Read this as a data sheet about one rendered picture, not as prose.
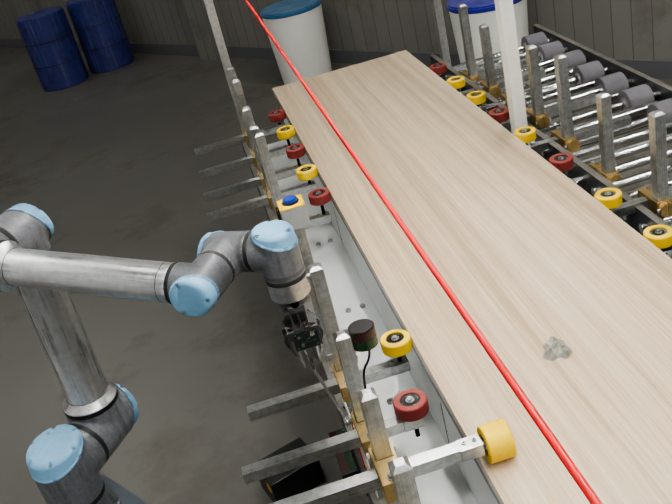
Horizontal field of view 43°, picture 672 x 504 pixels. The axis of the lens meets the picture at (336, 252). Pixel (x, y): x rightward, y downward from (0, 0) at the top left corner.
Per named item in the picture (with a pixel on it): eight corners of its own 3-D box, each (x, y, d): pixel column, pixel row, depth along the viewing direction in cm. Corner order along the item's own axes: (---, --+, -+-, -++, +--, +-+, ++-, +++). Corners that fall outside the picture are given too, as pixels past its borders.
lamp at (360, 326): (370, 411, 195) (350, 336, 185) (364, 397, 200) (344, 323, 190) (394, 404, 195) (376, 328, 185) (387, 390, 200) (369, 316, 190)
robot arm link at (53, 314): (71, 462, 234) (-39, 228, 198) (105, 419, 248) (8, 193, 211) (117, 468, 228) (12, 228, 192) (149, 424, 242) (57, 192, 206)
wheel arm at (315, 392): (251, 425, 217) (247, 412, 215) (250, 417, 220) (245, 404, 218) (411, 373, 221) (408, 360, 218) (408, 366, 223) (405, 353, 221)
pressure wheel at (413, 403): (406, 451, 196) (397, 413, 190) (397, 430, 203) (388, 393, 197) (439, 440, 196) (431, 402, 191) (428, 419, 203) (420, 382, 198)
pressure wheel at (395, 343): (410, 383, 217) (401, 347, 211) (382, 378, 221) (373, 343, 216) (422, 364, 223) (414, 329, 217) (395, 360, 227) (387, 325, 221)
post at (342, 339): (377, 495, 208) (334, 339, 185) (373, 485, 211) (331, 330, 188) (390, 490, 208) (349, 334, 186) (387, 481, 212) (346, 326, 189)
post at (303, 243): (327, 362, 249) (290, 230, 228) (324, 353, 253) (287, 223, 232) (341, 357, 250) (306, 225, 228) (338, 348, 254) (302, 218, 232)
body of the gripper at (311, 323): (292, 356, 186) (278, 311, 180) (286, 336, 194) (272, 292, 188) (325, 346, 187) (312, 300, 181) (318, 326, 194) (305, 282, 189)
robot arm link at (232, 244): (185, 250, 179) (236, 248, 174) (210, 223, 188) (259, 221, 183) (199, 287, 184) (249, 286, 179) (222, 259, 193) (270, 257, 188)
